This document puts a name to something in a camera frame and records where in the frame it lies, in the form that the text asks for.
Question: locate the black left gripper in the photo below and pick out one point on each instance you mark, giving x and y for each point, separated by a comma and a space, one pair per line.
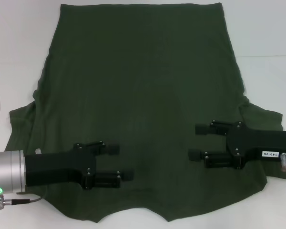
57, 167

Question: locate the dark green t-shirt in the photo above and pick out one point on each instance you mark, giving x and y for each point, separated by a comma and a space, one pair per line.
143, 83

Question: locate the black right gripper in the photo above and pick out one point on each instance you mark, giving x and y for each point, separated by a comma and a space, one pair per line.
259, 142

